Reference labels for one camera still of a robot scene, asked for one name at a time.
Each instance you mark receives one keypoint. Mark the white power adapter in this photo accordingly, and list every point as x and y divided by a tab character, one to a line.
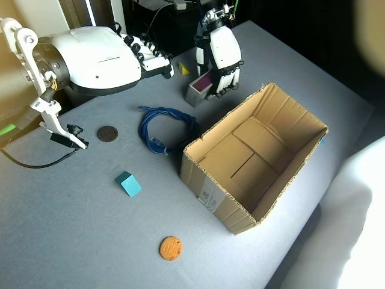
180	4

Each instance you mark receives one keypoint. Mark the small blue tape piece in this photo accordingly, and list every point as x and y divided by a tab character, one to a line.
322	141

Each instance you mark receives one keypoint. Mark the yellow triangular block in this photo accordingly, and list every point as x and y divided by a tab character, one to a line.
183	70

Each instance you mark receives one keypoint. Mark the dark brown cookie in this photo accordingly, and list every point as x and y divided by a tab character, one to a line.
107	133

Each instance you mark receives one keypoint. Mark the white cabinet frame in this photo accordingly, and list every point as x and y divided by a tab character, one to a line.
118	12

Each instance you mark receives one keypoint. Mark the grey box with maroon top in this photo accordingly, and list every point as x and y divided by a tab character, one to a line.
202	83

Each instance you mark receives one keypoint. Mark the grey table cloth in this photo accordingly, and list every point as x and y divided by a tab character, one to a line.
75	225

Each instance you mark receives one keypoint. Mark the orange cookie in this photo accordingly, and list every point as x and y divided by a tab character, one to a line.
171	248

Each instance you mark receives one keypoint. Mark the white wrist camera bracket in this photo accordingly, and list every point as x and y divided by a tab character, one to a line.
49	117

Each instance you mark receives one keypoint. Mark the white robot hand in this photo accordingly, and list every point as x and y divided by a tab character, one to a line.
96	60
225	48

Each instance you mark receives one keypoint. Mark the open cardboard box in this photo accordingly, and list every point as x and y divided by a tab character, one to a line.
192	177

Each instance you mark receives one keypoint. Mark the teal block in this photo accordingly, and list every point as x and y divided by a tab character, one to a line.
130	185

